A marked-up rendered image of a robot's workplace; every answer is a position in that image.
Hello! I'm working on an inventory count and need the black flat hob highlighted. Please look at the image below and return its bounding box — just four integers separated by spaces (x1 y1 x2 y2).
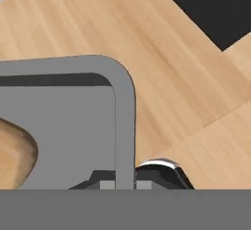
152 0 251 53

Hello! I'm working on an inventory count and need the brown rounded food item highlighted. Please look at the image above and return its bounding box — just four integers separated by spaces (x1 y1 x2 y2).
0 117 39 191

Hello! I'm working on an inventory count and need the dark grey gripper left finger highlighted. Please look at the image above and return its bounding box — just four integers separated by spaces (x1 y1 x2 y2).
68 169 117 191

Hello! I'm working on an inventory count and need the silver round object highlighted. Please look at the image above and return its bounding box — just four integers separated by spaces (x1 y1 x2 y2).
136 158 181 171

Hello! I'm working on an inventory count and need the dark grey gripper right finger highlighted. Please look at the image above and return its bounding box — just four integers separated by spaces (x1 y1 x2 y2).
134 165 196 191

